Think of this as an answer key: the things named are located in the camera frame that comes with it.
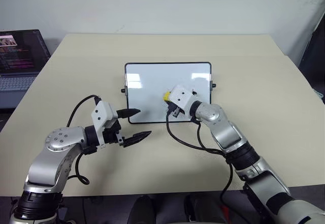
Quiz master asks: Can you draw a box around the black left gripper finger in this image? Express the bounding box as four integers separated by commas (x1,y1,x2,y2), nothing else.
116,108,141,119
122,130,152,149

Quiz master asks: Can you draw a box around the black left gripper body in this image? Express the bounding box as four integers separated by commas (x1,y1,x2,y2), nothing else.
102,118,125,146

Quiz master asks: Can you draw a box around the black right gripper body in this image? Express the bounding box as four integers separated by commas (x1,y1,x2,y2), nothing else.
169,103,184,119

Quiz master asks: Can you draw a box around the black-framed small whiteboard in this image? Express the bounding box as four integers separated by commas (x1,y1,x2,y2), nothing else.
120,61,217,125

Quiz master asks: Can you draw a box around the dark rounded shape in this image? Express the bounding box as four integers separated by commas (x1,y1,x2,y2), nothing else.
127,195,156,224

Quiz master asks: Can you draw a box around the grey open laptop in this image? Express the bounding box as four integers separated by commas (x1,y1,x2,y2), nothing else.
0,29,52,110

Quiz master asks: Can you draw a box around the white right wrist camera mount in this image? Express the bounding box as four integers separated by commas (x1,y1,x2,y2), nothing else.
168,84,194,111

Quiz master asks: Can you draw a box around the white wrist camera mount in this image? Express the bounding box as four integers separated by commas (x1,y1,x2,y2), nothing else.
91,101,118,150
168,84,194,111

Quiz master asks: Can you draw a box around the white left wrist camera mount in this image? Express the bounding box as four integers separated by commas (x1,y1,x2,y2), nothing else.
91,101,118,150

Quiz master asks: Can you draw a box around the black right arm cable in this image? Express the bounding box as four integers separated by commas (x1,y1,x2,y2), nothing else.
165,109,234,202

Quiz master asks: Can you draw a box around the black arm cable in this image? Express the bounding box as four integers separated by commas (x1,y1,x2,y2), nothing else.
165,109,234,202
66,95,103,185

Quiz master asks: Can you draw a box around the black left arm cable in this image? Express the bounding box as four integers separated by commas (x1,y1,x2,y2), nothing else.
66,95,103,185

